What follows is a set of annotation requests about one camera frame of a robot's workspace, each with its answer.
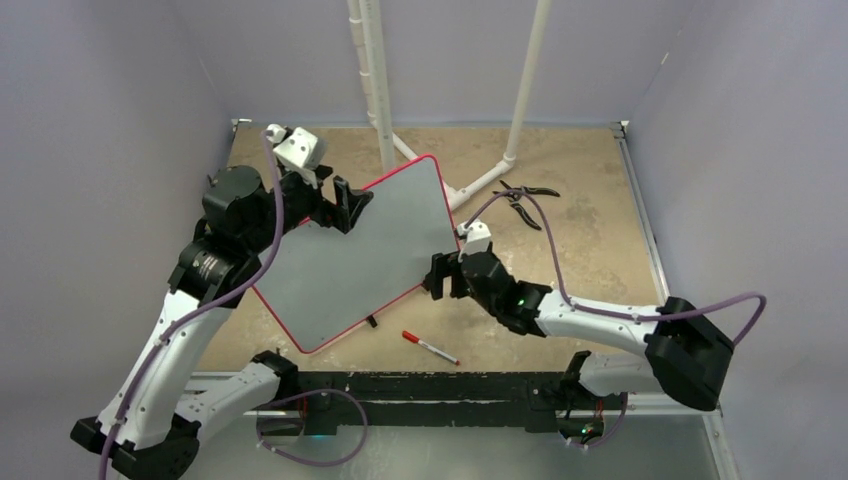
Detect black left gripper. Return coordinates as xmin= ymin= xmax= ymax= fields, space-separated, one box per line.
xmin=246 ymin=162 xmax=371 ymax=253

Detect red capped whiteboard marker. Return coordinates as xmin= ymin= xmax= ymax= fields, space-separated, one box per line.
xmin=402 ymin=330 xmax=461 ymax=366

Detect red framed whiteboard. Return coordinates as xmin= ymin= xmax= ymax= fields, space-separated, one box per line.
xmin=254 ymin=155 xmax=458 ymax=354

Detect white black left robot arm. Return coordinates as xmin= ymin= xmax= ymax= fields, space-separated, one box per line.
xmin=71 ymin=164 xmax=373 ymax=479

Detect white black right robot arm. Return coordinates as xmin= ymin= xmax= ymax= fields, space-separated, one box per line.
xmin=423 ymin=251 xmax=735 ymax=411

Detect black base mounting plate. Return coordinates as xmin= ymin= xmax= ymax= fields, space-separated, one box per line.
xmin=260 ymin=372 xmax=623 ymax=435

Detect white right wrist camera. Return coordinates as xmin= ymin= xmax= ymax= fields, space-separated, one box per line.
xmin=456 ymin=219 xmax=492 ymax=262

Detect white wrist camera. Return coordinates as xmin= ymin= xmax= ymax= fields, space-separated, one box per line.
xmin=266 ymin=124 xmax=326 ymax=177
xmin=456 ymin=219 xmax=492 ymax=262

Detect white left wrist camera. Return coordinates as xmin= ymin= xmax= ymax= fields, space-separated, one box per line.
xmin=266 ymin=124 xmax=326 ymax=177

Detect black handled pliers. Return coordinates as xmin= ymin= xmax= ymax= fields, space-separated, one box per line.
xmin=491 ymin=180 xmax=562 ymax=232

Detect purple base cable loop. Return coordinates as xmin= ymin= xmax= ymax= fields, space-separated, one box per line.
xmin=254 ymin=388 xmax=370 ymax=468

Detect white PVC pipe frame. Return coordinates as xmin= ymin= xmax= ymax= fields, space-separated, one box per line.
xmin=347 ymin=0 xmax=552 ymax=212

